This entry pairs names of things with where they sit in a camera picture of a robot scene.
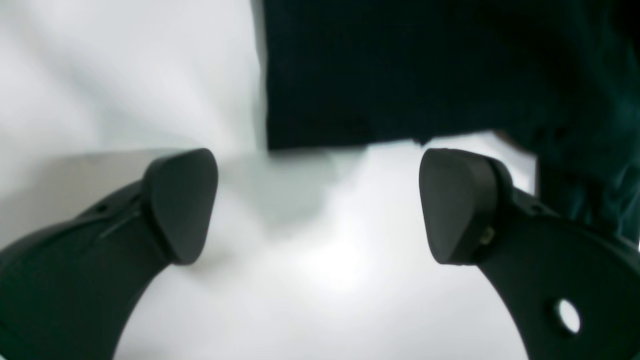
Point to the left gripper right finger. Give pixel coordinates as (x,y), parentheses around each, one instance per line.
(572,292)

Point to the black T-shirt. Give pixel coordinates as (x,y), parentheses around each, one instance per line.
(559,78)

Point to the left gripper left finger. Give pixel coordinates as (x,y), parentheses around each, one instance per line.
(68,290)

